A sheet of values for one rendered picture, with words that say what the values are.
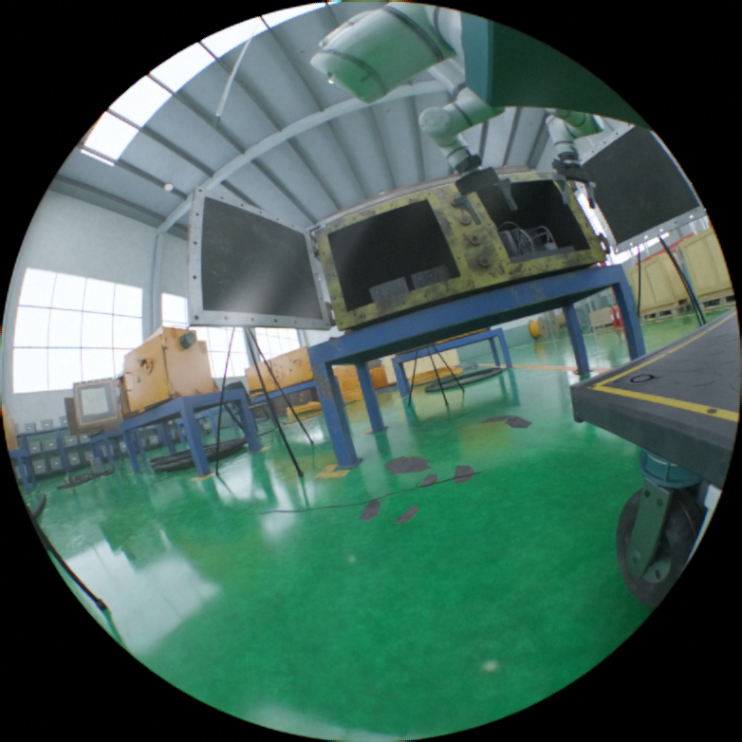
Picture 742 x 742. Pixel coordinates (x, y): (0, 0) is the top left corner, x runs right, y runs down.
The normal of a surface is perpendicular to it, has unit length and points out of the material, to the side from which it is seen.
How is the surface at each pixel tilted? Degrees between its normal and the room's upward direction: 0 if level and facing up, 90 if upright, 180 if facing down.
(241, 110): 180
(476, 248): 90
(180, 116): 180
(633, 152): 90
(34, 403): 90
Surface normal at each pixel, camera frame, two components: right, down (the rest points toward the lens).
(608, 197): -0.94, 0.24
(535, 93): 0.26, 0.96
